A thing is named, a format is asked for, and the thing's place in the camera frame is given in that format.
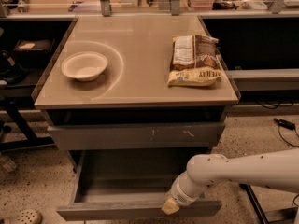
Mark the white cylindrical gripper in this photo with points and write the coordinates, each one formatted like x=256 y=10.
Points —
x=181 y=195

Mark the grey drawer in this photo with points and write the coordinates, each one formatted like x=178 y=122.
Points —
x=124 y=183
x=133 y=136

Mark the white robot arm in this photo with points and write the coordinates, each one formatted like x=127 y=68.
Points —
x=274 y=170

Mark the grey top drawer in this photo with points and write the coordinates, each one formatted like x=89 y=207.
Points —
x=133 y=136

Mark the white perforated clog shoe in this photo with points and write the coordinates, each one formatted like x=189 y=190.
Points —
x=29 y=216

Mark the brown yellow snack bag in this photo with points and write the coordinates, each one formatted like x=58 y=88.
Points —
x=194 y=61

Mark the white paper bowl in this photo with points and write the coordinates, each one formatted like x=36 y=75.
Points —
x=84 y=66

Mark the black box with label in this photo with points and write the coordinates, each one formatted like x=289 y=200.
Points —
x=33 y=53

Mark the black table leg frame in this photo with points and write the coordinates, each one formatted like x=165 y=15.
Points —
x=31 y=141

